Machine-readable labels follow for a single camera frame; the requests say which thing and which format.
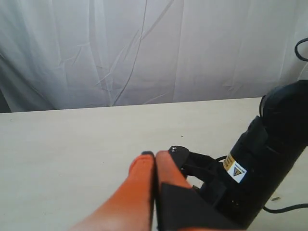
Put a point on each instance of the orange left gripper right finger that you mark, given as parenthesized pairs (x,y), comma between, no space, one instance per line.
(179,207)

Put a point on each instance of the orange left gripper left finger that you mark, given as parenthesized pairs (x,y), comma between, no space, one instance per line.
(130,208)

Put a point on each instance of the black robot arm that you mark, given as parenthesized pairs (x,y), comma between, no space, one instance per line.
(239,184)

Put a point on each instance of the white fabric backdrop curtain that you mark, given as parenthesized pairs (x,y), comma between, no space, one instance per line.
(62,54)

